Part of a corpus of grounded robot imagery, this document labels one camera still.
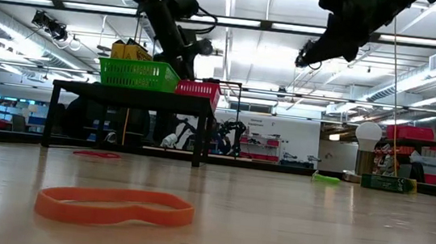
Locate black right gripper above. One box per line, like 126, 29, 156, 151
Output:
301, 1, 386, 75

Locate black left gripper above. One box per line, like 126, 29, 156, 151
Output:
151, 26, 203, 82

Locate red plastic basket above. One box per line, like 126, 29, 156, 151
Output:
174, 79, 223, 113

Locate Crayola crayon box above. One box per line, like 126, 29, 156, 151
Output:
110, 37, 128, 61
359, 172, 419, 196
122, 37, 156, 63

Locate green plastic basket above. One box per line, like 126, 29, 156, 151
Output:
96, 55, 182, 95

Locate black overhead light bar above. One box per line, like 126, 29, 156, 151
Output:
0, 0, 436, 50

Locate black perforated metal riser shelf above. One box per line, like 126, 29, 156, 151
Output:
40, 78, 217, 169

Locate white round background object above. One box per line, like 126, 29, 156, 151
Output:
159, 131, 180, 150

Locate table lamp with white bulb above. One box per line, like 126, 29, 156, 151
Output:
341, 119, 384, 186

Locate red storage bins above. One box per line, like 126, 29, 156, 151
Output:
384, 123, 436, 145

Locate person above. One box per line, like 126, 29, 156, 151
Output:
52, 95, 98, 141

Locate red rubber band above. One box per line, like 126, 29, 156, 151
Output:
72, 147, 123, 161

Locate orange rubber band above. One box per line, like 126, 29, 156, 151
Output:
32, 178, 197, 236

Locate black ceiling camera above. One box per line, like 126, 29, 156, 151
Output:
293, 40, 325, 72
29, 8, 72, 44

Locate black overhead camera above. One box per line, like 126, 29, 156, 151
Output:
198, 38, 216, 57

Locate green coil keychain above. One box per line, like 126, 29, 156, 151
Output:
311, 170, 342, 187

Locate black table frame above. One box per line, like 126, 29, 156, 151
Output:
0, 128, 436, 200

